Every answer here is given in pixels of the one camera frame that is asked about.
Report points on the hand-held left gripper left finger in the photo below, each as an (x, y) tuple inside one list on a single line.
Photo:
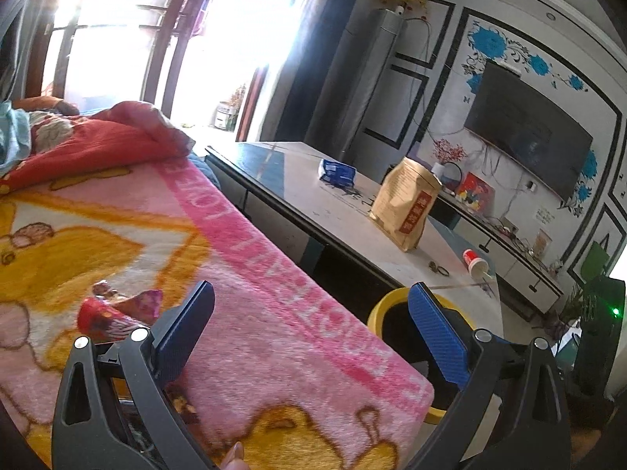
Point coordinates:
[(183, 333)]

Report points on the white vase with red flowers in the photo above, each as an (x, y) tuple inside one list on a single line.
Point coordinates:
[(438, 169)]

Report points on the person's left hand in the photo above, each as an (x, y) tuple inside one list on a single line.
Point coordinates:
[(235, 458)]

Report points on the black flat television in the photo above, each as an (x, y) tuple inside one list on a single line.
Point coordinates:
[(529, 132)]

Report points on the black white television cabinet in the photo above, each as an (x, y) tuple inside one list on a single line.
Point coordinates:
[(509, 254)]

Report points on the red snack wrapper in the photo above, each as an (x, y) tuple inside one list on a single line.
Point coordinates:
[(105, 320)]

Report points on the green potted plant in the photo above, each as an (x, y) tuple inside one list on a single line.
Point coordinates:
[(595, 262)]

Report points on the brown window frame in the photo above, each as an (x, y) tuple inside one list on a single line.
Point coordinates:
[(161, 49)]

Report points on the glass top coffee table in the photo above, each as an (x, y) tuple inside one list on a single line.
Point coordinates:
[(303, 186)]

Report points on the yellow trash bin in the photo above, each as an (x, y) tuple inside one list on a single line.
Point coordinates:
[(387, 303)]

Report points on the dark blue curtain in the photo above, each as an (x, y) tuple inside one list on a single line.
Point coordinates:
[(313, 49)]

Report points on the red quilt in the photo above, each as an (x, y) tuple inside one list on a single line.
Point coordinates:
[(98, 147)]

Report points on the bunch of keys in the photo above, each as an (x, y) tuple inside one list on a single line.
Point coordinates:
[(437, 268)]

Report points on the white tub with plant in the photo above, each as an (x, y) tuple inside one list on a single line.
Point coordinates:
[(225, 117)]

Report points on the blue packet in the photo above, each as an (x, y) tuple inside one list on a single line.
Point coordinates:
[(337, 171)]

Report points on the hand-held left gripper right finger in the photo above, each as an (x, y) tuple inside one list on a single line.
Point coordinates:
[(441, 338)]

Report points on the red paper cup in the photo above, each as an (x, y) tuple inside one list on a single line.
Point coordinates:
[(472, 260)]

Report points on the pink printed blanket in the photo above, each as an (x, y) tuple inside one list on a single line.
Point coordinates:
[(274, 313)]

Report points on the grey standing air conditioner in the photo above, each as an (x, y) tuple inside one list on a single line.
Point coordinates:
[(357, 93)]

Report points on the light blue cloth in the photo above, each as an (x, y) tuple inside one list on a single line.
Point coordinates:
[(14, 132)]

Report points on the brown paper bag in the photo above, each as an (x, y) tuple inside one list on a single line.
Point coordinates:
[(404, 205)]

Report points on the red picture box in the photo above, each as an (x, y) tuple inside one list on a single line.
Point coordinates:
[(475, 191)]

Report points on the purple candy wrapper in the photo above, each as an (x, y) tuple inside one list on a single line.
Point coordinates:
[(142, 303)]

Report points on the small clear jar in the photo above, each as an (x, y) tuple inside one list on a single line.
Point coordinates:
[(539, 242)]

